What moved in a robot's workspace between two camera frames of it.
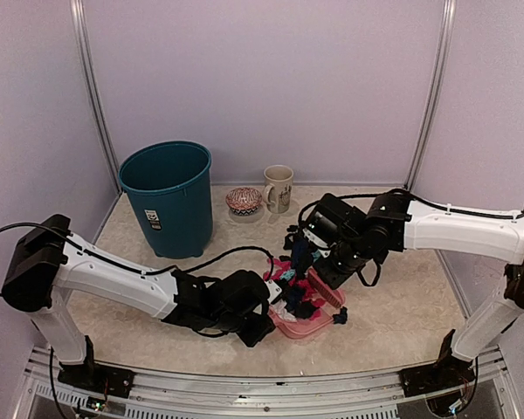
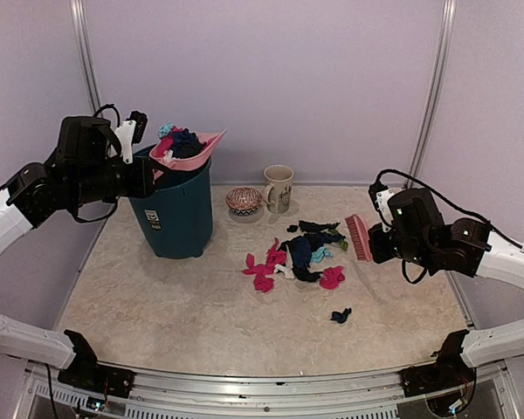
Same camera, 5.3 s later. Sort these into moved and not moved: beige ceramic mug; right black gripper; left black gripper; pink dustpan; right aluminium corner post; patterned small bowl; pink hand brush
Moved: right black gripper; left black gripper; pink hand brush; pink dustpan
Not moved: patterned small bowl; right aluminium corner post; beige ceramic mug
